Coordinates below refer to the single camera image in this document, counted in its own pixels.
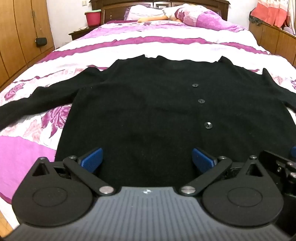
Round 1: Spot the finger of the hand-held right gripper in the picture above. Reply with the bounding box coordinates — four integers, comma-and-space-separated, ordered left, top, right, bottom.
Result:
258, 146, 296, 186

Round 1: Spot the light wooden wardrobe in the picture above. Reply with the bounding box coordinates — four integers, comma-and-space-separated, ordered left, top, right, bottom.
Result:
0, 0, 56, 92

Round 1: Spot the orange patterned cloth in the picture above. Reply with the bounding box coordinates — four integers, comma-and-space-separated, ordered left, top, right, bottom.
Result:
250, 0, 293, 29

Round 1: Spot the folded purple floral quilt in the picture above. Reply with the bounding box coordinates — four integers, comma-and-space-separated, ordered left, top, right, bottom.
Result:
162, 5, 245, 31

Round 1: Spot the light wooden side cabinet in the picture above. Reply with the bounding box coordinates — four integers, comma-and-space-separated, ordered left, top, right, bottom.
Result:
248, 13, 296, 68

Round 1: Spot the red bucket with green lid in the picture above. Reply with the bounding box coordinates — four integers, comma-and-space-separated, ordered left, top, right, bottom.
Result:
85, 10, 102, 27

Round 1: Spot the orange plush toy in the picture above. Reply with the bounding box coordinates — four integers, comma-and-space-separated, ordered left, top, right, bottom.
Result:
137, 15, 181, 23

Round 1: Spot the dark wooden nightstand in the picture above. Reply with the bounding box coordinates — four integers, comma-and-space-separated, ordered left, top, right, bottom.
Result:
69, 25, 99, 41

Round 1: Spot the light purple pillow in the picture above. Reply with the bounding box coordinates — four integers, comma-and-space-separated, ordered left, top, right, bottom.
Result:
124, 5, 167, 21

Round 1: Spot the dark wooden headboard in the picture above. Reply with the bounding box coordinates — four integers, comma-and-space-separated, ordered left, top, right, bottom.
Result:
90, 0, 230, 25

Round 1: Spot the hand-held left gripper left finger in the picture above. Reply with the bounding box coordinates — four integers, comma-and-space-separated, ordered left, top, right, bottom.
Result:
31, 148, 116, 196

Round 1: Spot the purple floral bed sheet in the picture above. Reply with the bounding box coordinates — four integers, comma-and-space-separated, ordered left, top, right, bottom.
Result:
0, 20, 296, 230

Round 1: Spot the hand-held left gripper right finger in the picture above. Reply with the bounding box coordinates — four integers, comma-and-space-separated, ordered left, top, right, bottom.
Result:
180, 148, 265, 196

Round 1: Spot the black buttoned cardigan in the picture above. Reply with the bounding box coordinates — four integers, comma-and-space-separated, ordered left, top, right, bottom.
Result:
0, 55, 296, 188

